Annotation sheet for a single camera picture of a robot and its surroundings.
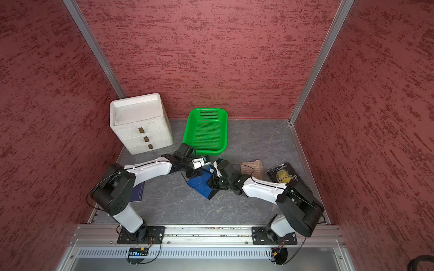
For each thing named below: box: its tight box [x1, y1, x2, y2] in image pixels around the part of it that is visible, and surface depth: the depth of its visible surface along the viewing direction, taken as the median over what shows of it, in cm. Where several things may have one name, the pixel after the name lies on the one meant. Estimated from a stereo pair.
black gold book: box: [266, 162, 307, 190], surface depth 94 cm
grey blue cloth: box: [187, 164, 219, 200], surface depth 87 cm
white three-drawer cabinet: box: [109, 93, 174, 156], surface depth 94 cm
